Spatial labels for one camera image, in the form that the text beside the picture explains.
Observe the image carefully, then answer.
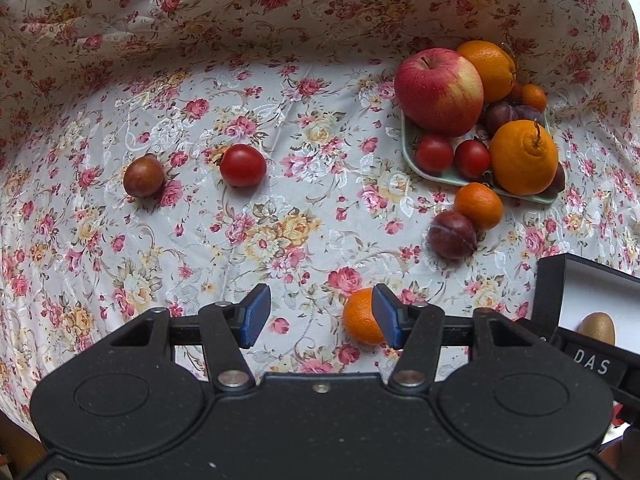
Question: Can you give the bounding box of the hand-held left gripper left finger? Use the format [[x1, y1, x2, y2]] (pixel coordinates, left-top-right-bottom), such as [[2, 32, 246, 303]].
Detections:
[[107, 283, 272, 395]]

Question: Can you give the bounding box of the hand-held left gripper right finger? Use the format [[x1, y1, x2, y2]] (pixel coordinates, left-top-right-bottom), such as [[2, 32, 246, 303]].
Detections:
[[371, 283, 544, 395]]

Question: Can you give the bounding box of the small mandarin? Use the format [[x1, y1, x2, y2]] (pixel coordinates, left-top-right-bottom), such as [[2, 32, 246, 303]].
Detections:
[[453, 182, 504, 231], [520, 83, 548, 112], [342, 287, 388, 346]]

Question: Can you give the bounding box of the brown kiwi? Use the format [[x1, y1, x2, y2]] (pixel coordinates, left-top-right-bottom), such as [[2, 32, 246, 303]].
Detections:
[[576, 312, 617, 347]]

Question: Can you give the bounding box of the dark box with white inside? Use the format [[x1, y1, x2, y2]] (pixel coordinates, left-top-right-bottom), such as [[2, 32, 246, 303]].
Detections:
[[529, 254, 640, 351]]

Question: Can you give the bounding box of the pale green plate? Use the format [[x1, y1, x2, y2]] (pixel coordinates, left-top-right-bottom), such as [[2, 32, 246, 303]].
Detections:
[[401, 110, 560, 206]]

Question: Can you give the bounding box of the dark brownish tomato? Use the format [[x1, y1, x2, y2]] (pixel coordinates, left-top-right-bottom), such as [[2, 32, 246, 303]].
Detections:
[[123, 155, 166, 198]]

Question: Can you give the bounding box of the large orange with stem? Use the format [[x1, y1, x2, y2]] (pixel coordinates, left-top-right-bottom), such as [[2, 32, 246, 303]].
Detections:
[[488, 119, 559, 196]]

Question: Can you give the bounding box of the floral tablecloth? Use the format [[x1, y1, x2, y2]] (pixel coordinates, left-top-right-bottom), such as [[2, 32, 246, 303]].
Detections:
[[0, 0, 640, 441]]

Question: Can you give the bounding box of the red apple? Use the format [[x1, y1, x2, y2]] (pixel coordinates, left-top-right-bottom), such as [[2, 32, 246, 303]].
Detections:
[[394, 48, 485, 137]]

